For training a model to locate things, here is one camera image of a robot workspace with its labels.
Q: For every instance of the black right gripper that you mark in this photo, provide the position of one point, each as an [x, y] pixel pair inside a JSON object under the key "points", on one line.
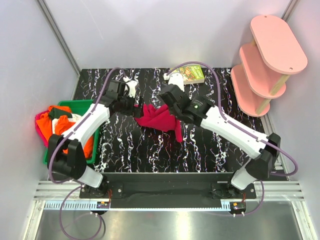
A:
{"points": [[184, 93]]}

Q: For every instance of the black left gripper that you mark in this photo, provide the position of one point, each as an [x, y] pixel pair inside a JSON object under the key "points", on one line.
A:
{"points": [[137, 111]]}

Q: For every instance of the crimson red t shirt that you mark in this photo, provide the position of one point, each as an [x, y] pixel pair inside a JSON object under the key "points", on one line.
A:
{"points": [[160, 119]]}

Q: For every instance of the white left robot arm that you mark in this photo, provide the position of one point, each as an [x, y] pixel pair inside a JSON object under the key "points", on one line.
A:
{"points": [[66, 151]]}

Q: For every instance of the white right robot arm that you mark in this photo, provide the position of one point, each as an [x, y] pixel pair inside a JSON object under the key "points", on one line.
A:
{"points": [[200, 111]]}

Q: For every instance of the green paperback book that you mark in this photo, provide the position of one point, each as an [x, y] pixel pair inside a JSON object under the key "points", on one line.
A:
{"points": [[191, 74]]}

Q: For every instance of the green plastic bin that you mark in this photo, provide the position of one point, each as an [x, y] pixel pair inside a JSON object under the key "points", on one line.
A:
{"points": [[80, 107]]}

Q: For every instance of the orange t shirt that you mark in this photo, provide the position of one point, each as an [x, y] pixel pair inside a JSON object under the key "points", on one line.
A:
{"points": [[55, 120]]}

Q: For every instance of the dark green t shirt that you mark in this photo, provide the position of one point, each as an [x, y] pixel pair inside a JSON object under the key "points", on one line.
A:
{"points": [[56, 113]]}

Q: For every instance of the pink three tier shelf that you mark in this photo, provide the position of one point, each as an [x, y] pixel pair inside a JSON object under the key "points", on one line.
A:
{"points": [[267, 62]]}

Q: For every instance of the pink t shirt in bin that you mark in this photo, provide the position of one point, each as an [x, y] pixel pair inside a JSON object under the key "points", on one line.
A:
{"points": [[43, 127]]}

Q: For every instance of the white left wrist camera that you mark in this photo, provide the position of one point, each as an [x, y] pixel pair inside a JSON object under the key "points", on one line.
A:
{"points": [[131, 87]]}

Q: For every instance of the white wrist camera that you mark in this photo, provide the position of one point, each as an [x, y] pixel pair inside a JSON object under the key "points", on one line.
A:
{"points": [[131, 87], [175, 79]]}

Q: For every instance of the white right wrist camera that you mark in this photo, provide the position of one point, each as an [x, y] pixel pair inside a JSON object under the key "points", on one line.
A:
{"points": [[175, 79]]}

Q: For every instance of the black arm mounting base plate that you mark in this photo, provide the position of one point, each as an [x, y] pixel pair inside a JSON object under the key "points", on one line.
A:
{"points": [[123, 185]]}

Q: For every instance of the aluminium frame rail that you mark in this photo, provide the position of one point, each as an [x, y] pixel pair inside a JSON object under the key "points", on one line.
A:
{"points": [[44, 8]]}

